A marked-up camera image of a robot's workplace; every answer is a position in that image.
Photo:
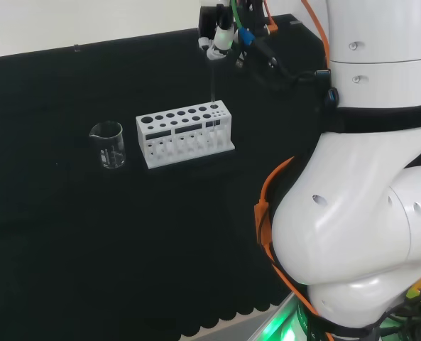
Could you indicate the clear glass rod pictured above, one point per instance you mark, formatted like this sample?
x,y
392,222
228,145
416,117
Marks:
x,y
213,85

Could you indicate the white test tube rack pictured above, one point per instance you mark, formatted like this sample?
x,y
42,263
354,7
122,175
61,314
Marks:
x,y
181,142

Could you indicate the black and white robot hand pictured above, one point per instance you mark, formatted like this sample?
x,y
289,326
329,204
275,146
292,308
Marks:
x,y
208,21

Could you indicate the clear tape piece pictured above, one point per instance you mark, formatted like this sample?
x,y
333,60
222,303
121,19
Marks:
x,y
77,47
295,22

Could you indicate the pale grey board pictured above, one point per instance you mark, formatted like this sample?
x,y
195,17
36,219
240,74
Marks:
x,y
252,327

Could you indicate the black bench cloth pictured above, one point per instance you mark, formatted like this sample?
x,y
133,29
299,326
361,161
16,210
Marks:
x,y
89,231

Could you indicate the clear glass beaker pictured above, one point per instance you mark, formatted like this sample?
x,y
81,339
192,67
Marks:
x,y
109,149

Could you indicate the blue plug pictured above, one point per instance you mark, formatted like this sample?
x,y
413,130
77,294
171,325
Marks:
x,y
246,36

